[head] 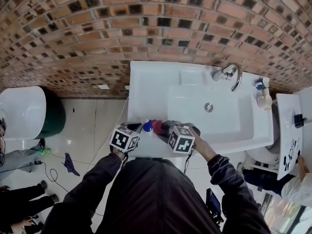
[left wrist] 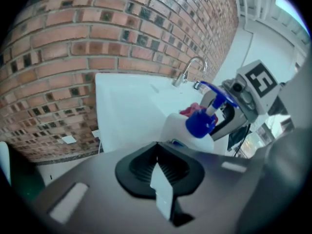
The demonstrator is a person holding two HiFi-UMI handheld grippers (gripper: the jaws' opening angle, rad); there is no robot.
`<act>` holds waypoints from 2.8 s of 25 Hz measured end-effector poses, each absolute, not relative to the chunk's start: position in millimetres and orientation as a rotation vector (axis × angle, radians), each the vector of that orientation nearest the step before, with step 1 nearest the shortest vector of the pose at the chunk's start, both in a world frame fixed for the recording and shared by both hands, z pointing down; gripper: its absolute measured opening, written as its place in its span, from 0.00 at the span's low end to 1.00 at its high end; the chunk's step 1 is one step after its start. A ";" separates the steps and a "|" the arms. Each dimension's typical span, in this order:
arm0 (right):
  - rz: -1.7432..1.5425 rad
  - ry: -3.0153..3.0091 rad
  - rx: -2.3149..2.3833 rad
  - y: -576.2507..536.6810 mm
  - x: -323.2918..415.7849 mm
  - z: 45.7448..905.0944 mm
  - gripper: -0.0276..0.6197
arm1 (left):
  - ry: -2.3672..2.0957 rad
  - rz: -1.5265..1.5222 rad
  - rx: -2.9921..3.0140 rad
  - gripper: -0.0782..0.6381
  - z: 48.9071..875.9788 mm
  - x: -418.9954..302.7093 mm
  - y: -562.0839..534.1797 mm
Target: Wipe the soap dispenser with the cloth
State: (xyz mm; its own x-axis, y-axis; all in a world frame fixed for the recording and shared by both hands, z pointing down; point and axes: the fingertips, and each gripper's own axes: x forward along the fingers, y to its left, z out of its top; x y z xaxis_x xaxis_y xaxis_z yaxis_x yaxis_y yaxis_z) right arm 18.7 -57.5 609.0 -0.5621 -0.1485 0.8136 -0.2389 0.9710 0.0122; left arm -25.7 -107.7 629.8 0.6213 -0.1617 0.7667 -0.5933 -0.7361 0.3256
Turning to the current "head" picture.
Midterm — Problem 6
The person's dark jacket torso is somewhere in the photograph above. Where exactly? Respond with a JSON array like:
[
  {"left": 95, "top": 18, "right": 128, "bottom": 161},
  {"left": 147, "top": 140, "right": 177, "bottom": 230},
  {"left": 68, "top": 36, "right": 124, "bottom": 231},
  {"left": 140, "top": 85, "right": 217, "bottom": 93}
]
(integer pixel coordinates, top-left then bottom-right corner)
[{"left": 43, "top": 156, "right": 227, "bottom": 234}]

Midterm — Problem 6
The white blue soap dispenser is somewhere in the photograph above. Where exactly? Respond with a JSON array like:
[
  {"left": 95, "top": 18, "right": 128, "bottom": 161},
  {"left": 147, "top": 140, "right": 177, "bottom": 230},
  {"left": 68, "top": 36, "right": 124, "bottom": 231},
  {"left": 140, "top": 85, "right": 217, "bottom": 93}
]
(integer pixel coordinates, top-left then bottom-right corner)
[{"left": 142, "top": 119, "right": 155, "bottom": 134}]

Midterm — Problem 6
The person's right forearm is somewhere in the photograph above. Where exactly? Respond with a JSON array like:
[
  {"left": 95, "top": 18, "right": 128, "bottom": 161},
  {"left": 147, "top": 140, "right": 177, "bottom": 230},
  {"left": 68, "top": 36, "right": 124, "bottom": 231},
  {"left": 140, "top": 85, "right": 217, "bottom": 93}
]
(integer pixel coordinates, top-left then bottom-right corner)
[{"left": 194, "top": 135, "right": 272, "bottom": 234}]

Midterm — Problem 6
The blue and white jar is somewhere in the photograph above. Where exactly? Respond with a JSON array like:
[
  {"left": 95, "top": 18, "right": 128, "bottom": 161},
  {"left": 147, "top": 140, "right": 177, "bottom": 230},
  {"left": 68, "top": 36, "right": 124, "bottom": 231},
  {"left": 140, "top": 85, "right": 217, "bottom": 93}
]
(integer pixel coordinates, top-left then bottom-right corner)
[{"left": 254, "top": 78, "right": 270, "bottom": 91}]

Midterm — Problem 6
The black flat device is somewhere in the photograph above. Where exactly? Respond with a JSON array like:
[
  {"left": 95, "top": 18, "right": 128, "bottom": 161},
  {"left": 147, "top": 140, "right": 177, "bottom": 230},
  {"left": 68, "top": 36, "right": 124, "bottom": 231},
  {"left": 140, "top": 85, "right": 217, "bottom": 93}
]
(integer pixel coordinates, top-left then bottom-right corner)
[{"left": 205, "top": 187, "right": 224, "bottom": 230}]

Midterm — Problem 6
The beige plastic cup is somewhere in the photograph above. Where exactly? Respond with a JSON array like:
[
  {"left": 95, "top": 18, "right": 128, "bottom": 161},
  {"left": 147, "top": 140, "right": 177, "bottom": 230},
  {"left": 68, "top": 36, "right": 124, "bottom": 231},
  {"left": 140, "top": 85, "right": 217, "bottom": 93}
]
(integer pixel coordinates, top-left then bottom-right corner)
[{"left": 256, "top": 91, "right": 273, "bottom": 111}]

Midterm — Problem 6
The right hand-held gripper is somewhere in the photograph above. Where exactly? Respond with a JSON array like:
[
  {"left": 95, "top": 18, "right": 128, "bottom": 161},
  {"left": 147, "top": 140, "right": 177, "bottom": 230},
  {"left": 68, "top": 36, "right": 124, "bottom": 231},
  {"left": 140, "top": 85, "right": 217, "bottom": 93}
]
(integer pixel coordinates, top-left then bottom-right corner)
[{"left": 161, "top": 120, "right": 202, "bottom": 154}]

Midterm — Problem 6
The white patterned board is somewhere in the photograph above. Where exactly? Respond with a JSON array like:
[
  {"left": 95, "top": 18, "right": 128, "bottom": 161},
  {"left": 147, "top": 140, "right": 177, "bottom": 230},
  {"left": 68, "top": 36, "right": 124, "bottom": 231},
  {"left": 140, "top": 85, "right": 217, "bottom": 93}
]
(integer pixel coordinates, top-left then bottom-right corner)
[{"left": 275, "top": 93, "right": 305, "bottom": 181}]

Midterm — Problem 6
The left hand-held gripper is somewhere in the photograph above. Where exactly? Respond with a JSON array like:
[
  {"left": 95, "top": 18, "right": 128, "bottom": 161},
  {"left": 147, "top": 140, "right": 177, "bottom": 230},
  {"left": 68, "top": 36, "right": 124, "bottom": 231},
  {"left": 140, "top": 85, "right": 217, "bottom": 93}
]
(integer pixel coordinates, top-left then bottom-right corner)
[{"left": 109, "top": 121, "right": 143, "bottom": 154}]

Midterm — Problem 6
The person's left forearm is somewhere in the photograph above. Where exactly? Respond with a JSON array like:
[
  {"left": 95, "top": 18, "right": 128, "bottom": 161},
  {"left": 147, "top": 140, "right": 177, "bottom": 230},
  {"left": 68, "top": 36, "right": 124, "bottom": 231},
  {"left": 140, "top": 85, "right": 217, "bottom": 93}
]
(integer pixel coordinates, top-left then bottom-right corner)
[{"left": 62, "top": 147, "right": 128, "bottom": 204}]

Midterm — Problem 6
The small black device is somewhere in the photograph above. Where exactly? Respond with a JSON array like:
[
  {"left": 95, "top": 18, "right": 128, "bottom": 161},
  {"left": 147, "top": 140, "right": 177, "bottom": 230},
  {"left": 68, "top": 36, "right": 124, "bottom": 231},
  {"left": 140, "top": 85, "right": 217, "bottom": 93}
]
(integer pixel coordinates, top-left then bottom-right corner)
[{"left": 293, "top": 113, "right": 307, "bottom": 129}]

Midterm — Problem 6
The chrome faucet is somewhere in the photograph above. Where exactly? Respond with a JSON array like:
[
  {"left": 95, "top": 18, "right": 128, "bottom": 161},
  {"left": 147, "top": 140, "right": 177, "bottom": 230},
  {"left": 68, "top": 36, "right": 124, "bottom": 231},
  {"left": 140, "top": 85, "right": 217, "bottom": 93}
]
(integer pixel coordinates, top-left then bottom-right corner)
[{"left": 211, "top": 62, "right": 243, "bottom": 93}]

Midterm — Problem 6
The white ceramic sink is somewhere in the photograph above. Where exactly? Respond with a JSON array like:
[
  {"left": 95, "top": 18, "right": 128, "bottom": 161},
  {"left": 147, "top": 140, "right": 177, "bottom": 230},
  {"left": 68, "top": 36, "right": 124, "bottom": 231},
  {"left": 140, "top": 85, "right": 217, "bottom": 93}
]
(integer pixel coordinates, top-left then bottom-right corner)
[{"left": 127, "top": 60, "right": 274, "bottom": 159}]

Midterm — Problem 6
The black cable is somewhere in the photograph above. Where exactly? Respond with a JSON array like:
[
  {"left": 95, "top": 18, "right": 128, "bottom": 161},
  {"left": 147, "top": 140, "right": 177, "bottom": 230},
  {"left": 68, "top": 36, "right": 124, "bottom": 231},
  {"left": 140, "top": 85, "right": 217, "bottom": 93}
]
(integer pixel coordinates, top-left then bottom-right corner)
[{"left": 33, "top": 160, "right": 70, "bottom": 194}]

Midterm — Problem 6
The red cloth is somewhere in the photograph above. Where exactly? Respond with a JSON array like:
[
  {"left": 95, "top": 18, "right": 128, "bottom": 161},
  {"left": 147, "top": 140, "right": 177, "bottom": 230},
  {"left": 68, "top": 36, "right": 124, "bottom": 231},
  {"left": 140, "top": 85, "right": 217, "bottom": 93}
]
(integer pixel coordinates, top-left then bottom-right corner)
[{"left": 152, "top": 119, "right": 169, "bottom": 138}]

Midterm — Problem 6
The dark green bin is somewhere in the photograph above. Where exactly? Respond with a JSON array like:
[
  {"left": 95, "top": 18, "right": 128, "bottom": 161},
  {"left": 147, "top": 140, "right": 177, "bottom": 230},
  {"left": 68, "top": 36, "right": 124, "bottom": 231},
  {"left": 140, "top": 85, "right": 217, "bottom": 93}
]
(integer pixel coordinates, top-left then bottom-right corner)
[{"left": 39, "top": 88, "right": 67, "bottom": 139}]

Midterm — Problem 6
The dark blue rag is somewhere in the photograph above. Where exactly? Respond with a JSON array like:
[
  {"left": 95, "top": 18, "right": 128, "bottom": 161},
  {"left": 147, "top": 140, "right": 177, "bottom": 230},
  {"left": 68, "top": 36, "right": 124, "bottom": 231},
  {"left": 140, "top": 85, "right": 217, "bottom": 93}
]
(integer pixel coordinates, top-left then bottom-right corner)
[{"left": 61, "top": 153, "right": 81, "bottom": 177}]

